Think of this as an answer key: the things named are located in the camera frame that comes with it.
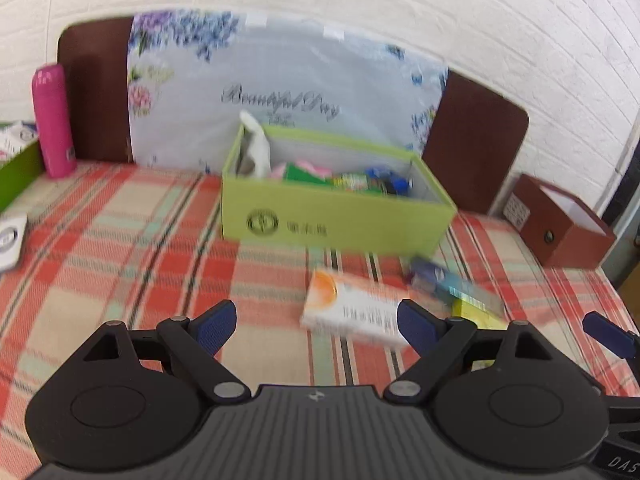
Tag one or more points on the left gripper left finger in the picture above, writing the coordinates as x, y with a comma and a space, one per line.
192, 345

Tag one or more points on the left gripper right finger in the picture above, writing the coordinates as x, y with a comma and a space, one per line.
440, 345

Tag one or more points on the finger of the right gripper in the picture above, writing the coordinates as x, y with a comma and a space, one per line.
623, 343

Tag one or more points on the yellow-green medicine box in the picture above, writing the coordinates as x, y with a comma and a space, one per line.
481, 318

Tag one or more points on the blue teal slim box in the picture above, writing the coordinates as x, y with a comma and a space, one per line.
449, 288

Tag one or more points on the white orange medicine box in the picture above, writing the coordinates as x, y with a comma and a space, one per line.
346, 305

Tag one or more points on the green fruit candy box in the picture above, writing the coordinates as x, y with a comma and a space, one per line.
293, 173

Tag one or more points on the blue plastic gum box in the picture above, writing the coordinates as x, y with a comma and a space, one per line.
392, 181

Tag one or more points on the brown open cardboard box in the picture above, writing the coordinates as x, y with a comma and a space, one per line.
557, 227

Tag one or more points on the plaid bed sheet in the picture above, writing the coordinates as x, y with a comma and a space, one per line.
117, 242

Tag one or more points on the large green cardboard box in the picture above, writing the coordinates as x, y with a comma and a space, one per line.
298, 213

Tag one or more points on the dark brown headboard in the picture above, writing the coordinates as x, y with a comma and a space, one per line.
474, 141

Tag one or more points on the white round charger device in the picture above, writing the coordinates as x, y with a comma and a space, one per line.
12, 235

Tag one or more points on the green box with items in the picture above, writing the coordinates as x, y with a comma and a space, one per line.
21, 160

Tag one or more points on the floral pillow Beautiful Day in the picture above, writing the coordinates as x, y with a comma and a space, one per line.
191, 73

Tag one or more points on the pink thermos bottle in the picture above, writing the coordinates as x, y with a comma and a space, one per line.
53, 121

